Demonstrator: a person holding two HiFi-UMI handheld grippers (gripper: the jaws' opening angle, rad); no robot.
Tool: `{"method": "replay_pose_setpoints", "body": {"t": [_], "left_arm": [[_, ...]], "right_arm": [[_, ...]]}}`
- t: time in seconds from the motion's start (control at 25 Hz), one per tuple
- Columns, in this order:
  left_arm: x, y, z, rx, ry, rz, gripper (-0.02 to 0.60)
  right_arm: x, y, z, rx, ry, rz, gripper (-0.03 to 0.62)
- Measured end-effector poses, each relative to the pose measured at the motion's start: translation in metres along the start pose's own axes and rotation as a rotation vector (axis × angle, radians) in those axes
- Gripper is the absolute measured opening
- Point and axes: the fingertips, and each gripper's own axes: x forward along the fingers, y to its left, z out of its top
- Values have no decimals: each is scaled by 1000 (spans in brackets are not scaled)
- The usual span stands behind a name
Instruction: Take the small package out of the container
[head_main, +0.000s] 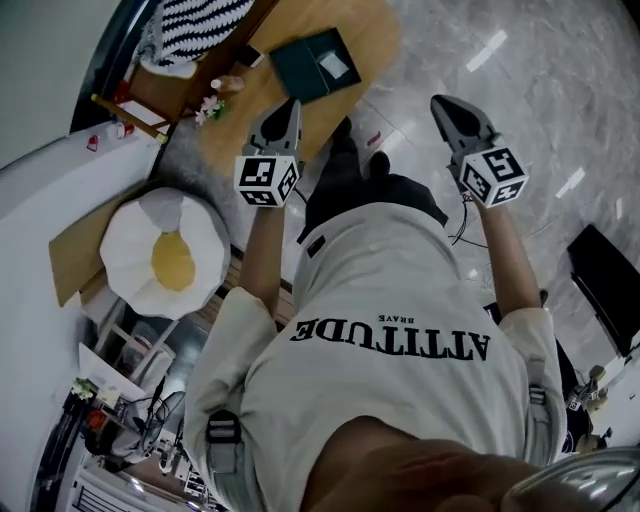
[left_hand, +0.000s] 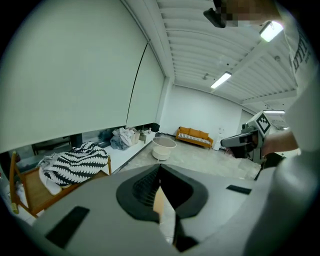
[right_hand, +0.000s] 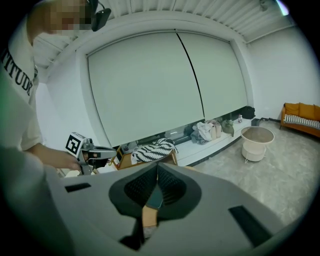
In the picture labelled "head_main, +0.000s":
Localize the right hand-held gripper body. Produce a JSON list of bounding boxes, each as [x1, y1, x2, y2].
[[445, 131, 531, 209]]

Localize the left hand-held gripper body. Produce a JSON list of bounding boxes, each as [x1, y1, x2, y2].
[[234, 139, 302, 208]]

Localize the dark green box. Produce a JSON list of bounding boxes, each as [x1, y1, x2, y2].
[[268, 26, 363, 106]]

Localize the small white packet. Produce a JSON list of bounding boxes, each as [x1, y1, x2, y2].
[[315, 51, 349, 78]]

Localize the person's right forearm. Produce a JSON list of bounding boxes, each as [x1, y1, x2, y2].
[[474, 201, 544, 322]]

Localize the person's left forearm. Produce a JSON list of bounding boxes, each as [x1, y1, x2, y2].
[[239, 201, 292, 322]]

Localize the small black box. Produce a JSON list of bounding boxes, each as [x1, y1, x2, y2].
[[239, 43, 266, 68]]

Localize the large black box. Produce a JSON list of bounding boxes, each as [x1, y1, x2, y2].
[[566, 223, 640, 357]]

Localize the oval wooden coffee table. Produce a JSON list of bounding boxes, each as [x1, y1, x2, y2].
[[194, 0, 404, 174]]

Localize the pink flowers in green pot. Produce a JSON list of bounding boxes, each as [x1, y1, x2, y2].
[[194, 94, 228, 127]]

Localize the peach bottle with white cap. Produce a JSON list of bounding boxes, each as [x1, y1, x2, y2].
[[209, 75, 247, 97]]

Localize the person's right black shoe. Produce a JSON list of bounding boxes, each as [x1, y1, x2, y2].
[[368, 150, 392, 178]]

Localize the wooden chair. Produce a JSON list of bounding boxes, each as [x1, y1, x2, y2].
[[90, 0, 282, 144]]

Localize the black and white striped cloth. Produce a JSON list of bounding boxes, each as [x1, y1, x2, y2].
[[136, 0, 257, 79]]

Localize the egg-shaped bean bag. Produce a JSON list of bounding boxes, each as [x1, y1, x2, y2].
[[99, 186, 233, 321]]

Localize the brown cardboard sheet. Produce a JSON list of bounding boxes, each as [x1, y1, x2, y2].
[[47, 186, 167, 309]]

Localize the person in white coat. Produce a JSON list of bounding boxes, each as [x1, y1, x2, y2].
[[181, 201, 567, 512]]

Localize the spare hand-held gripper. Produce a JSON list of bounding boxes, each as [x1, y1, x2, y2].
[[566, 364, 609, 414]]

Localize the white side table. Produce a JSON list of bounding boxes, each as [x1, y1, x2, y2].
[[76, 341, 152, 402]]

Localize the white flowers in vase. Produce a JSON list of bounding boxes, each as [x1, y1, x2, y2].
[[71, 376, 97, 402]]

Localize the person's face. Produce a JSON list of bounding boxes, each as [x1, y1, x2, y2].
[[301, 416, 551, 512]]

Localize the person's eyeglasses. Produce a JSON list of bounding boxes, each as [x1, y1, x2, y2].
[[501, 446, 640, 512]]

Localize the white frame stand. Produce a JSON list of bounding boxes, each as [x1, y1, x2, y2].
[[91, 294, 179, 382]]

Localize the grey harness strap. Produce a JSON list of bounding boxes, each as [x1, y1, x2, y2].
[[526, 349, 557, 437], [205, 408, 243, 477]]

